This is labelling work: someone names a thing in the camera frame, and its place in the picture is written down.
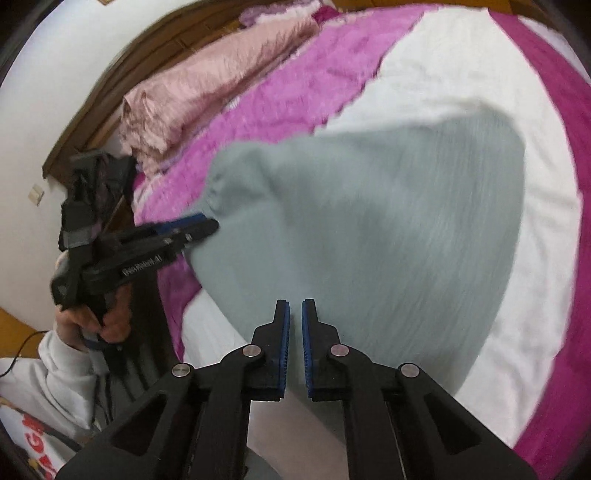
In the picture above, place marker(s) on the wall switch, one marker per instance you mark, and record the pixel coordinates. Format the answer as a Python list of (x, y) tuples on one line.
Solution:
[(36, 194)]

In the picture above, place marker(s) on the person's left forearm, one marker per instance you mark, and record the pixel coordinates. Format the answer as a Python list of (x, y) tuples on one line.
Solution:
[(51, 383)]

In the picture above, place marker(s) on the purple frilled pillow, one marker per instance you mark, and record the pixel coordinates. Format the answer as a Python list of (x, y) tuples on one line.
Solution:
[(286, 11)]

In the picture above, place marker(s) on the grey pants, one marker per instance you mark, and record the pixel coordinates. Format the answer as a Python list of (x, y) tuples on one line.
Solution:
[(369, 221)]

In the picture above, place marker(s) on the white shirt with red print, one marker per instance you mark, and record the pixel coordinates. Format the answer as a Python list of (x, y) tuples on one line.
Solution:
[(32, 438)]

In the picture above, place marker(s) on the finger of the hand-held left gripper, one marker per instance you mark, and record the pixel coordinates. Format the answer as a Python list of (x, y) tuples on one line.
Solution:
[(180, 224), (194, 235)]

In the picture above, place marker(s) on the wooden headboard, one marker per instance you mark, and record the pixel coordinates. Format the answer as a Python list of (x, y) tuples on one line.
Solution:
[(120, 78)]

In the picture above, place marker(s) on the purple white striped blanket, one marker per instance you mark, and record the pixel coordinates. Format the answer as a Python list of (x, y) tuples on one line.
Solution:
[(461, 69)]

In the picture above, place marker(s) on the dark cloth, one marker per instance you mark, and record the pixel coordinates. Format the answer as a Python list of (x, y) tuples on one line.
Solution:
[(143, 332)]

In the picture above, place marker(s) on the person's left hand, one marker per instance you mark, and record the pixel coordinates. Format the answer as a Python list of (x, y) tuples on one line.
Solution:
[(117, 321)]

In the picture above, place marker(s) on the pink satin pillow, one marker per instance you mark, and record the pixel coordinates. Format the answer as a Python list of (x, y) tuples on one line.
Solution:
[(198, 87)]

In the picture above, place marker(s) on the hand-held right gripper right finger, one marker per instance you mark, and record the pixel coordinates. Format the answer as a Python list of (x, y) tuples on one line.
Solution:
[(308, 350)]

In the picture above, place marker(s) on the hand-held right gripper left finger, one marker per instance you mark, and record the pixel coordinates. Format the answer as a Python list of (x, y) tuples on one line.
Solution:
[(284, 350)]

